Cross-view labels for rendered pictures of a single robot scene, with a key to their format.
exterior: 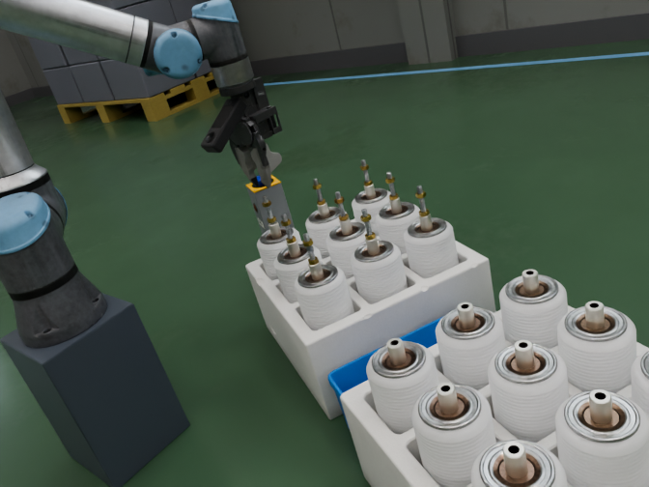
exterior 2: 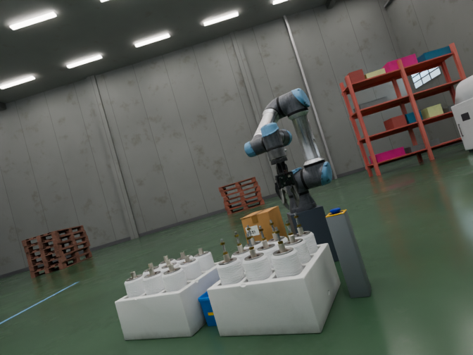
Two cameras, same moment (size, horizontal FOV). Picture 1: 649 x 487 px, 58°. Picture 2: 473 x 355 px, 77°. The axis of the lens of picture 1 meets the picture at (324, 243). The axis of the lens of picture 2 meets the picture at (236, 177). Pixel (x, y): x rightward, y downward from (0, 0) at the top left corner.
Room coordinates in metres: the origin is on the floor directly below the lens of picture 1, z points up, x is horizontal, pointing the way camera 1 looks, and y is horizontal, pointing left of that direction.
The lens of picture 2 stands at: (1.93, -0.95, 0.49)
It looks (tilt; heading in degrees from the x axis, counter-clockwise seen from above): 3 degrees up; 135
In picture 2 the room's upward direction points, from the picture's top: 17 degrees counter-clockwise
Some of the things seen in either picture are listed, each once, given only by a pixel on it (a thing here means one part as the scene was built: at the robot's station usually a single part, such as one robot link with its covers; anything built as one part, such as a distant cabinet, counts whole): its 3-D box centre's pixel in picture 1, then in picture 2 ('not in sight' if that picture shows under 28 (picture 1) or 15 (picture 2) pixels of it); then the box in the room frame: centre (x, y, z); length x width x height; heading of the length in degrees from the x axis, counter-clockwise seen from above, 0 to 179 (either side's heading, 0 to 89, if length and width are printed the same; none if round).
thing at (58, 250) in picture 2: not in sight; (60, 248); (-6.57, 1.03, 0.44); 1.26 x 0.85 x 0.88; 133
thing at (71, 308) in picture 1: (53, 298); (300, 201); (0.95, 0.49, 0.35); 0.15 x 0.15 x 0.10
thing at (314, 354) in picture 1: (364, 297); (277, 286); (1.09, -0.05, 0.09); 0.39 x 0.39 x 0.18; 17
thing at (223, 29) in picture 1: (217, 32); (272, 136); (1.18, 0.08, 0.68); 0.09 x 0.08 x 0.11; 103
